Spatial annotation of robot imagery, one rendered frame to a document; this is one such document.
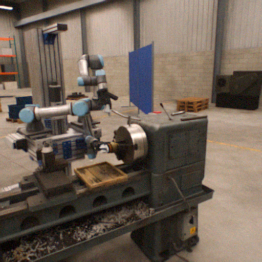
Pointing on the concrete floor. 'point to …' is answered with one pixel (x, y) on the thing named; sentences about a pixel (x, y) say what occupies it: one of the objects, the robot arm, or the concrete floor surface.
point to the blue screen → (142, 79)
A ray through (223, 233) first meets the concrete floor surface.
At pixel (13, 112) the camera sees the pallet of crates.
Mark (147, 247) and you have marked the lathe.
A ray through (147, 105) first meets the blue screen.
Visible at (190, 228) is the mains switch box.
